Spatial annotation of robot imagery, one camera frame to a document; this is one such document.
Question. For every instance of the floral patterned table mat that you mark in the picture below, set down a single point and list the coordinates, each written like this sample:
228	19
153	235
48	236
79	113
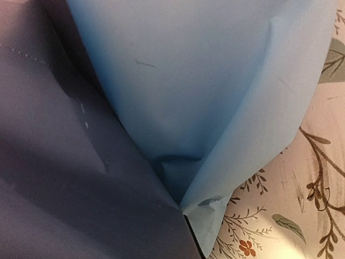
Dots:
294	206

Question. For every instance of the dark navy tissue paper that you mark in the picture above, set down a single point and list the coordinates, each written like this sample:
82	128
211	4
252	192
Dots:
73	184

